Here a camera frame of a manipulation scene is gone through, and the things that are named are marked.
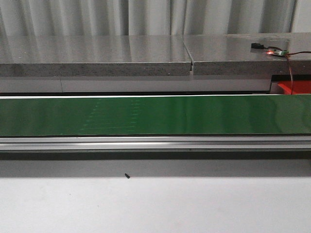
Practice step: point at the grey stone countertop slab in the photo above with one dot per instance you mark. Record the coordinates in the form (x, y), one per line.
(153, 55)

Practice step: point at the black connector plug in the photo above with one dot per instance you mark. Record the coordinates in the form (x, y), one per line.
(257, 46)

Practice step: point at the green conveyor belt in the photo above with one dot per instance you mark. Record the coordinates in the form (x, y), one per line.
(174, 115)

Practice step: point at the small green circuit board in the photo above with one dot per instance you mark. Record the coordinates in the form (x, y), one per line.
(277, 52)

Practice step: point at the red plastic tray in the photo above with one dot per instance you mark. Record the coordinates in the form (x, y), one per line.
(298, 87)

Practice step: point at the grey pleated curtain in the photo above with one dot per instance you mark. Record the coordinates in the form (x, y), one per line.
(153, 17)

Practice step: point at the aluminium conveyor frame rail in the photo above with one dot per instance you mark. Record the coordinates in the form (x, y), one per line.
(221, 142)

